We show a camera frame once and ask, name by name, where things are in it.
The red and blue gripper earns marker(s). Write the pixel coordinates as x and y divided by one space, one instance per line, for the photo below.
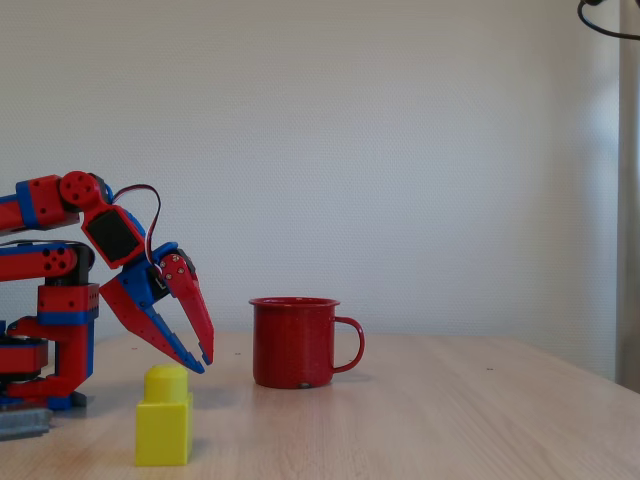
141 283

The yellow toy building block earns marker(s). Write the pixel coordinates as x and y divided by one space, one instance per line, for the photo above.
164 425

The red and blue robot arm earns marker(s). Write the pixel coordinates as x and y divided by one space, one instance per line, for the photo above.
60 310

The red enamel mug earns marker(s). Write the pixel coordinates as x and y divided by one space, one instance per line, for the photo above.
292 345

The grey table clamp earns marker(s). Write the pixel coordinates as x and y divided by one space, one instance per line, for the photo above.
22 425

